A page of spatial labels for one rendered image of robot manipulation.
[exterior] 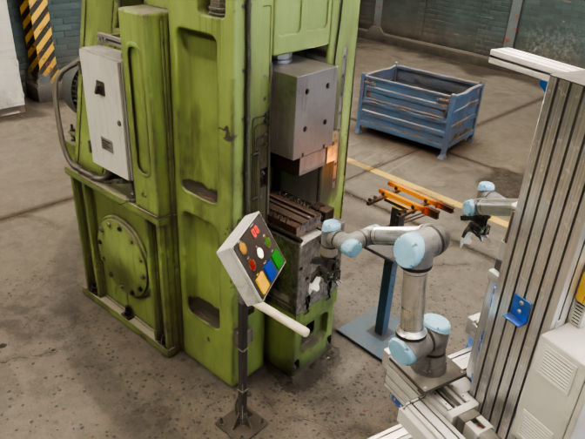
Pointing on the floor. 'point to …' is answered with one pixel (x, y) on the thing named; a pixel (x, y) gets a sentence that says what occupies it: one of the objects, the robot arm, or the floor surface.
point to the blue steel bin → (420, 105)
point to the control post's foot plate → (232, 422)
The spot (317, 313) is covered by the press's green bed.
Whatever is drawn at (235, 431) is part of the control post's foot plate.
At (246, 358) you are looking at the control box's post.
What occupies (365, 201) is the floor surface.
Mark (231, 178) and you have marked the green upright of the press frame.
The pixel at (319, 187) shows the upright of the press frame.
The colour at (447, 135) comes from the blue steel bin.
